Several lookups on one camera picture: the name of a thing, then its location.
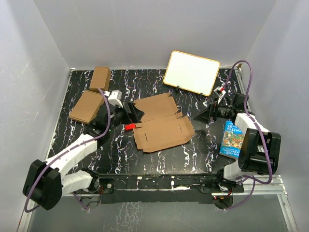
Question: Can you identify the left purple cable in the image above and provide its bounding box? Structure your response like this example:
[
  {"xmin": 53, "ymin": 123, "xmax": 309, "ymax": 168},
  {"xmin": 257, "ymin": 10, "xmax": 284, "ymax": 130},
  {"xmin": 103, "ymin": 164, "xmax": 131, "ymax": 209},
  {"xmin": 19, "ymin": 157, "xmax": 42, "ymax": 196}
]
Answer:
[{"xmin": 23, "ymin": 87, "xmax": 114, "ymax": 213}]

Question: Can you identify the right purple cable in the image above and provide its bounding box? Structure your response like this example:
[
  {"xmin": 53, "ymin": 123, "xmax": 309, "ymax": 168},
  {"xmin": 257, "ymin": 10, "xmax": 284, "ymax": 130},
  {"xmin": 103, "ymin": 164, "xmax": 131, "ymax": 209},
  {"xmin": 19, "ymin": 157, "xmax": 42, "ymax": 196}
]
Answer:
[{"xmin": 223, "ymin": 60, "xmax": 273, "ymax": 213}]

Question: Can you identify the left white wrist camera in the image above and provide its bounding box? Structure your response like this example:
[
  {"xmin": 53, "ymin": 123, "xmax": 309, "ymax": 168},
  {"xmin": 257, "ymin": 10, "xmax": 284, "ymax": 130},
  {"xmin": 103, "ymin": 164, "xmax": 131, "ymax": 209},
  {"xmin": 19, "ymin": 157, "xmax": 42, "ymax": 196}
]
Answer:
[{"xmin": 105, "ymin": 90, "xmax": 123, "ymax": 108}]

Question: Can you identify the red rectangular block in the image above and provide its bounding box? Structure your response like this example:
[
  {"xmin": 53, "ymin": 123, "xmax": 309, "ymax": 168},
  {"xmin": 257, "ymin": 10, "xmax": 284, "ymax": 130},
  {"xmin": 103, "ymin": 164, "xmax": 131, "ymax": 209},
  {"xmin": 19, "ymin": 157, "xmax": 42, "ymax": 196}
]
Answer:
[{"xmin": 125, "ymin": 123, "xmax": 136, "ymax": 131}]

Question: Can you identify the flat cardboard box stack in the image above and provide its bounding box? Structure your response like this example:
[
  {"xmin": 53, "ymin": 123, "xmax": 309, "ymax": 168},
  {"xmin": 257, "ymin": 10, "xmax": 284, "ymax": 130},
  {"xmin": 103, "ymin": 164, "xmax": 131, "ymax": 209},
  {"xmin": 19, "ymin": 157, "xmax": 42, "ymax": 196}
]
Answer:
[{"xmin": 69, "ymin": 90, "xmax": 104, "ymax": 124}]

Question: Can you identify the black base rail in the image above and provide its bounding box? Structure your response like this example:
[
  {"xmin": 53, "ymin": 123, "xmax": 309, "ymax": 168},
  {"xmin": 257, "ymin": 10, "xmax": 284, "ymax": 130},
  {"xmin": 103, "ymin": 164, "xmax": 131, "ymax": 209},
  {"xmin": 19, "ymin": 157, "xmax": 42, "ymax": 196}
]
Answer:
[{"xmin": 72, "ymin": 173, "xmax": 244, "ymax": 205}]

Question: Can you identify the aluminium frame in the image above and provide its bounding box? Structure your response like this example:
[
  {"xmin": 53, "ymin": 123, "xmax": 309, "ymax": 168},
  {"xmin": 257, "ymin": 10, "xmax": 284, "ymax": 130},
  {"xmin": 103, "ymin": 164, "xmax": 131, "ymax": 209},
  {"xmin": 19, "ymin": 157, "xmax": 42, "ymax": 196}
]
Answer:
[{"xmin": 17, "ymin": 178, "xmax": 297, "ymax": 232}]

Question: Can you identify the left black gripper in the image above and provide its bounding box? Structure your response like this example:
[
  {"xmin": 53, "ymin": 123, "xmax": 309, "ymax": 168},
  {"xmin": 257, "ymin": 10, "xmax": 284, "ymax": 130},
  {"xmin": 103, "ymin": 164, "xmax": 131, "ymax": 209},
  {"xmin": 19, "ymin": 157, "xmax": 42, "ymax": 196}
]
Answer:
[{"xmin": 107, "ymin": 102, "xmax": 144, "ymax": 131}]

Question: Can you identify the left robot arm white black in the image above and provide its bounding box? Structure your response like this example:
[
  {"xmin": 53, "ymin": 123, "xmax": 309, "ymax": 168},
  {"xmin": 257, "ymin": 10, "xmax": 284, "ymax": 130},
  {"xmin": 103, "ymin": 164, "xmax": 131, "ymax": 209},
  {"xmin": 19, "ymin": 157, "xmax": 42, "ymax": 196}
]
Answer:
[{"xmin": 22, "ymin": 102, "xmax": 144, "ymax": 210}]

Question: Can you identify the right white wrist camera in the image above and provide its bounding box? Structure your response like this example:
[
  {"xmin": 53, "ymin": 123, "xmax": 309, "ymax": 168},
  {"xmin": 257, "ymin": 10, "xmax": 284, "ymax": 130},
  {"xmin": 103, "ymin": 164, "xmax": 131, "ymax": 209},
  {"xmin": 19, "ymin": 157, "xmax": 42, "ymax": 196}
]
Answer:
[{"xmin": 213, "ymin": 86, "xmax": 226, "ymax": 104}]

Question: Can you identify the purple cable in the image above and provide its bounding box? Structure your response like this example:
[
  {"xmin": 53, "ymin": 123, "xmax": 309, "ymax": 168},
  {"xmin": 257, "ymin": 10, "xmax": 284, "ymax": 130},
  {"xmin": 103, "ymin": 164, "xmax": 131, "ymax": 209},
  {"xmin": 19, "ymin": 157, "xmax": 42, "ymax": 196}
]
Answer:
[
  {"xmin": 223, "ymin": 60, "xmax": 273, "ymax": 213},
  {"xmin": 23, "ymin": 87, "xmax": 114, "ymax": 213}
]

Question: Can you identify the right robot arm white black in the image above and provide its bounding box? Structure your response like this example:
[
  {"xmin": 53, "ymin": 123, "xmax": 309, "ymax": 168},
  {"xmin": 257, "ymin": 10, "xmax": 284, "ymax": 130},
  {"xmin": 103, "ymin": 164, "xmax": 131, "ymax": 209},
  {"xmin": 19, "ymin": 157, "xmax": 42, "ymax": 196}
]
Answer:
[{"xmin": 194, "ymin": 94, "xmax": 281, "ymax": 192}]

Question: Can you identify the small whiteboard with wooden frame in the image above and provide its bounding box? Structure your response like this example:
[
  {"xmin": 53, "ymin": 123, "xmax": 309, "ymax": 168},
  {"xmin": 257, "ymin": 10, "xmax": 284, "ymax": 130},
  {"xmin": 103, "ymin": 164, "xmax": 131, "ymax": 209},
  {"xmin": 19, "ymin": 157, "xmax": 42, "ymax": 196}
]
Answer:
[{"xmin": 163, "ymin": 50, "xmax": 221, "ymax": 96}]

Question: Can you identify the blue treehouse book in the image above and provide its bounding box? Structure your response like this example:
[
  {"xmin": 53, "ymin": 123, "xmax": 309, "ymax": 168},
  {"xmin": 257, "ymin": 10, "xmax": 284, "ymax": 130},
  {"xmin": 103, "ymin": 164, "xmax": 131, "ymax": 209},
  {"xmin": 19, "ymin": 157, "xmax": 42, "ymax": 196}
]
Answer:
[{"xmin": 219, "ymin": 121, "xmax": 244, "ymax": 160}]

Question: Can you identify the folded cardboard box upright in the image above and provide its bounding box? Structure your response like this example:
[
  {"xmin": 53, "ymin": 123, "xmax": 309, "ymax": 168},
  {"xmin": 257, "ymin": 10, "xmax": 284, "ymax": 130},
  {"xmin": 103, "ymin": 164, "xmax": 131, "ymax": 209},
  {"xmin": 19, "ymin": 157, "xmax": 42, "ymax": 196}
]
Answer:
[{"xmin": 89, "ymin": 66, "xmax": 111, "ymax": 93}]

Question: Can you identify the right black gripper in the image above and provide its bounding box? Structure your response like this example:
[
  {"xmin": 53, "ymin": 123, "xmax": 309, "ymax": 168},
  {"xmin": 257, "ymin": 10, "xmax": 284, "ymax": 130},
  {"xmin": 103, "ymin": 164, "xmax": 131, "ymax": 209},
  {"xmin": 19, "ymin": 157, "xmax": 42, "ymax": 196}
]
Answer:
[{"xmin": 194, "ymin": 97, "xmax": 235, "ymax": 124}]

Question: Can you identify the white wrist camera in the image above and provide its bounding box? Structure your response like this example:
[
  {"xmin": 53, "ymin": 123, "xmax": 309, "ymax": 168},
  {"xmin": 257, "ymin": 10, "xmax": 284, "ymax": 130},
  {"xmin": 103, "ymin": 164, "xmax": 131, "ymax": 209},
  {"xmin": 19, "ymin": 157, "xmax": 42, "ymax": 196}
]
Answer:
[
  {"xmin": 213, "ymin": 86, "xmax": 226, "ymax": 104},
  {"xmin": 105, "ymin": 90, "xmax": 123, "ymax": 108}
]

